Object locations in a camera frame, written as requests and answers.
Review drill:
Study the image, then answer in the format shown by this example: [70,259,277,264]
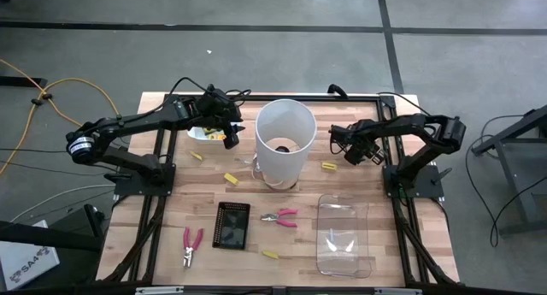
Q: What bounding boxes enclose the pink handled pliers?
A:
[182,226,205,269]

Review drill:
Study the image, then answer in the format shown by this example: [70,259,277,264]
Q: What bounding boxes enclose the black metal cart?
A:
[472,104,547,236]

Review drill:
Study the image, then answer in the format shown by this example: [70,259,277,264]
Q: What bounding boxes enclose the black floor bar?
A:
[0,75,49,89]

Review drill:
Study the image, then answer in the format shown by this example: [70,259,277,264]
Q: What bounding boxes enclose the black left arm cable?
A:
[168,76,215,100]

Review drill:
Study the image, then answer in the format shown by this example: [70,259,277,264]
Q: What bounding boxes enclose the black frame clamp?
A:
[326,83,350,99]

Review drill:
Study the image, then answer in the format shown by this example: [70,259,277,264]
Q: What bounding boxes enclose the yellow extension cord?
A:
[0,58,121,176]

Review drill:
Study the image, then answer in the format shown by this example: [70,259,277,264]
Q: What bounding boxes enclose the black perforated tray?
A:
[212,201,251,251]

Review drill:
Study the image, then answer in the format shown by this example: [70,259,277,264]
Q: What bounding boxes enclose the clear plastic bin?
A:
[315,193,372,280]

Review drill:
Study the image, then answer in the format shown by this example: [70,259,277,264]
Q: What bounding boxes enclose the clear lamp power cord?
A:
[233,156,285,189]

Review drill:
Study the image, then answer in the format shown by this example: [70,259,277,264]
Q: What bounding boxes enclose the thin black floor cable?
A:
[0,159,117,177]
[0,147,72,154]

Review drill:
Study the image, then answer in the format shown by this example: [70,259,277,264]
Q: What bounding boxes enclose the black aluminium table frame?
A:
[102,92,458,287]

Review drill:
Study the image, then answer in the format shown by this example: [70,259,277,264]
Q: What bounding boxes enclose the white printed box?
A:
[0,220,61,292]

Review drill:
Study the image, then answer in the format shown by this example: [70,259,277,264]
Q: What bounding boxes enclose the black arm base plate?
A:
[114,163,176,198]
[383,164,445,198]

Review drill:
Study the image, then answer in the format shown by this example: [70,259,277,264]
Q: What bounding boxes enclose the silver table bracket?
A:
[373,287,423,295]
[135,286,185,295]

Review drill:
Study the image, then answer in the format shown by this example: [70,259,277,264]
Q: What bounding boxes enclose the white floor cable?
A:
[10,183,116,222]

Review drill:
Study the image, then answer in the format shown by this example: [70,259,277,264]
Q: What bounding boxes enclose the white shade wooden base lamp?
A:
[255,98,318,192]

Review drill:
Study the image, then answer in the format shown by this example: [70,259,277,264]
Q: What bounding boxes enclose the long black arm cable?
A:
[376,91,432,116]

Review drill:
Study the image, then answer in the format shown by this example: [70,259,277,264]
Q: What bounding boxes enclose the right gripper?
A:
[329,127,384,167]

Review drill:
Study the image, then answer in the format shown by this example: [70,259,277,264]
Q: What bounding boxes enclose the black equipment stand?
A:
[0,203,107,253]

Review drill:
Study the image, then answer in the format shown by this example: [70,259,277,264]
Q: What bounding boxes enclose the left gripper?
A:
[197,87,246,150]

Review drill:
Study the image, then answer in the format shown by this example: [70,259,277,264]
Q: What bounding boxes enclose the white plastic bin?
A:
[186,124,242,145]

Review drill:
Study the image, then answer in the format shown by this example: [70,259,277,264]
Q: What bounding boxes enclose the pink eraser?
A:
[260,208,299,228]

